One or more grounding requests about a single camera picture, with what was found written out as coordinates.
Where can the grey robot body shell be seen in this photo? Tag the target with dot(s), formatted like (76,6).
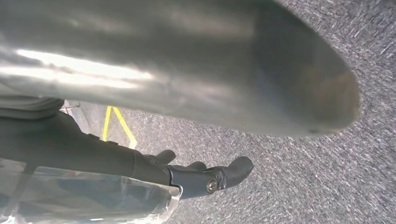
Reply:
(185,61)

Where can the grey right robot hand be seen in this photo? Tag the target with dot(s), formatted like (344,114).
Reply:
(77,173)

